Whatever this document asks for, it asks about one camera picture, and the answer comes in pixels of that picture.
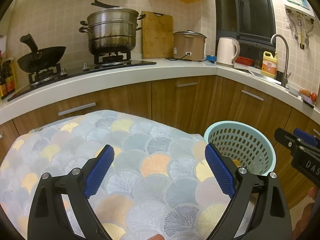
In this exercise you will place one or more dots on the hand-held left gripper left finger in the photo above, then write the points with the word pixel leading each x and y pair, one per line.
pixel 100 170

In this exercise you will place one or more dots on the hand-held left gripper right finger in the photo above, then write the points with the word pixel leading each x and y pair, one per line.
pixel 220 170

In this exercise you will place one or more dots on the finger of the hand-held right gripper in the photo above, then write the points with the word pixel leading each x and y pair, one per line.
pixel 306 137

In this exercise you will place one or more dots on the orange snack packet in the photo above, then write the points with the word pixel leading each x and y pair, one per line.
pixel 235 163

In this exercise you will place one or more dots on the light blue perforated basket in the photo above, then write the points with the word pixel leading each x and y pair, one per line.
pixel 240 140

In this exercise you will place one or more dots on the dark smartphone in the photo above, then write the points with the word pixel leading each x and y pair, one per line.
pixel 307 100

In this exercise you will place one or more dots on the red tomato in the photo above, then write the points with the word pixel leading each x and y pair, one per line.
pixel 314 96

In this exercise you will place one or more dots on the fan-patterned printed cloth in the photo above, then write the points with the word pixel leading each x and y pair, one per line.
pixel 150 140

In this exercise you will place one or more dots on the yellow dish soap bottle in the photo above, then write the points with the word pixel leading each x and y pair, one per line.
pixel 268 66

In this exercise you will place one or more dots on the steel kitchen faucet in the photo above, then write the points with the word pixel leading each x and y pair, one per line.
pixel 285 55

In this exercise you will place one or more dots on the steel sink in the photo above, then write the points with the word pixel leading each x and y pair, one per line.
pixel 250 73

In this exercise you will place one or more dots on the wooden kitchen cabinet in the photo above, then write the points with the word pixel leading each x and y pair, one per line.
pixel 162 102

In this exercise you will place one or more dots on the red plastic tray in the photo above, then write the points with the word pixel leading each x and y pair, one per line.
pixel 243 60

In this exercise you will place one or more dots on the black gas stove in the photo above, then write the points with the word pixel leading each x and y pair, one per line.
pixel 75 72

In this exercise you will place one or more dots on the white electric kettle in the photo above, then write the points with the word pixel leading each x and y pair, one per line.
pixel 226 51

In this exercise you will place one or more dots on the black wok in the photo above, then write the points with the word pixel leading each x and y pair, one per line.
pixel 40 60

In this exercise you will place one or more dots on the dark sauce bottle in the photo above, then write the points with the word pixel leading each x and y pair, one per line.
pixel 3 87
pixel 10 80

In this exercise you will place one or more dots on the brown rice cooker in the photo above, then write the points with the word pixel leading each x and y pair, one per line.
pixel 188 46

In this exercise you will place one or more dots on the stainless steel steamer pot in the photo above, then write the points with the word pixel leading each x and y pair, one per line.
pixel 112 30

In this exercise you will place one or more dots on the dark window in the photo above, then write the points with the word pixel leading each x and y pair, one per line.
pixel 252 7

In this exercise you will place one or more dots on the wooden cutting board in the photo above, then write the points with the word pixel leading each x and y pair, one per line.
pixel 157 35

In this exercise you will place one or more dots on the black utensil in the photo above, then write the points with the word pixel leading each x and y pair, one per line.
pixel 103 4

